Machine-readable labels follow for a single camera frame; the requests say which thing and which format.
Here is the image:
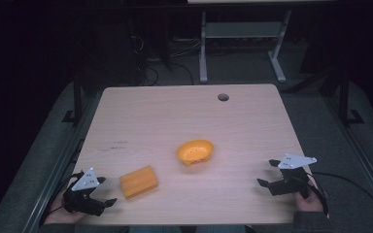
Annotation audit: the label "person's right hand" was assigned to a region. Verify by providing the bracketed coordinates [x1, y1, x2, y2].
[293, 183, 324, 214]

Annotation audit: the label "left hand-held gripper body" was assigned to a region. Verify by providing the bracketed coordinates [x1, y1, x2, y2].
[62, 166, 106, 217]

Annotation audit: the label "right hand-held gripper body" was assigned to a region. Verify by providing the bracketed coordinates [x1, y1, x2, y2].
[268, 152, 318, 200]

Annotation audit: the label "grey metal table frame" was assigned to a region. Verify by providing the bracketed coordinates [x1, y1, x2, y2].
[198, 9, 293, 84]

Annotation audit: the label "black floor cables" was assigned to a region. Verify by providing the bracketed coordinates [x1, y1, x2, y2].
[129, 32, 205, 87]

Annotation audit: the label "black metal stand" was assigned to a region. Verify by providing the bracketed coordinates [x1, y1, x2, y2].
[61, 71, 84, 127]
[336, 67, 365, 128]

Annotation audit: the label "orange plastic bowl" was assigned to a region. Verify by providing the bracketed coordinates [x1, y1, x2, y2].
[176, 139, 215, 168]

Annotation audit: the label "person's left hand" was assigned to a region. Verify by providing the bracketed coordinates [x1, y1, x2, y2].
[44, 192, 85, 225]

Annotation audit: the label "black cable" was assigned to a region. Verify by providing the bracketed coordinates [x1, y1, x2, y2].
[307, 171, 373, 218]

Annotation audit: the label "orange sponge block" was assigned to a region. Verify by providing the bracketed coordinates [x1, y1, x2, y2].
[119, 164, 159, 200]

